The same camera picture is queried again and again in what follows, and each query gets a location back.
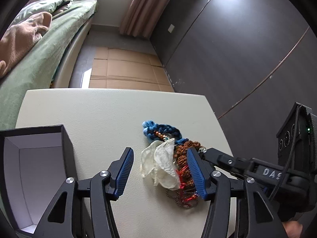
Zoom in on brown rudraksha bead bracelet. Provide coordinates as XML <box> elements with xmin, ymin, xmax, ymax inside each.
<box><xmin>172</xmin><ymin>140</ymin><xmax>205</xmax><ymax>186</ymax></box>

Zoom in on black jewelry box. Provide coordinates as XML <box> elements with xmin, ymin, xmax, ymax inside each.
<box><xmin>1</xmin><ymin>125</ymin><xmax>77</xmax><ymax>237</ymax></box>

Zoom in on operator hand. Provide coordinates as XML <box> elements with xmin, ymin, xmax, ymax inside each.
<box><xmin>283</xmin><ymin>221</ymin><xmax>303</xmax><ymax>238</ymax></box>

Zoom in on green bed mattress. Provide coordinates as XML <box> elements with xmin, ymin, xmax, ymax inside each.
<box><xmin>1</xmin><ymin>0</ymin><xmax>97</xmax><ymax>130</ymax></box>

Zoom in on flattened cardboard sheets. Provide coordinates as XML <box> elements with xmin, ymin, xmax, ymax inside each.
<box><xmin>89</xmin><ymin>47</ymin><xmax>174</xmax><ymax>92</ymax></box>

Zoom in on pink brown curtain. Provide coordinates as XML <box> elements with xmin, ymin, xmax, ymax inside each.
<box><xmin>119</xmin><ymin>0</ymin><xmax>170</xmax><ymax>39</ymax></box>

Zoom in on floral green quilt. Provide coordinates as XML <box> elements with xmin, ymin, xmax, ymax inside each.
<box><xmin>10</xmin><ymin>0</ymin><xmax>73</xmax><ymax>26</ymax></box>

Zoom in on white bed frame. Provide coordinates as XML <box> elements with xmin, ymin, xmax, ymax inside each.
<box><xmin>51</xmin><ymin>16</ymin><xmax>93</xmax><ymax>88</ymax></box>

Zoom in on white wall socket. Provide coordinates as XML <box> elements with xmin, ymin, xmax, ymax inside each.
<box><xmin>168</xmin><ymin>24</ymin><xmax>175</xmax><ymax>33</ymax></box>

